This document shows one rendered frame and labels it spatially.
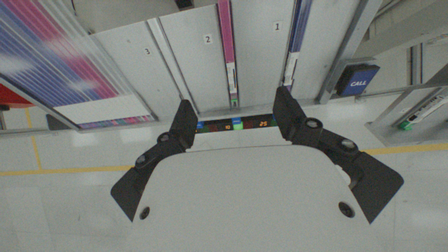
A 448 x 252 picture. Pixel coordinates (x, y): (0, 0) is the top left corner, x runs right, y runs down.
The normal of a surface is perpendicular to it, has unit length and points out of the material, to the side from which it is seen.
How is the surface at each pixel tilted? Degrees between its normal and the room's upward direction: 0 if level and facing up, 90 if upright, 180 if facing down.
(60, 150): 0
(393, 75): 0
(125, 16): 0
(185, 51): 43
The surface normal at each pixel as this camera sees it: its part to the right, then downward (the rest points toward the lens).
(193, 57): -0.01, 0.74
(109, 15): -0.11, 0.09
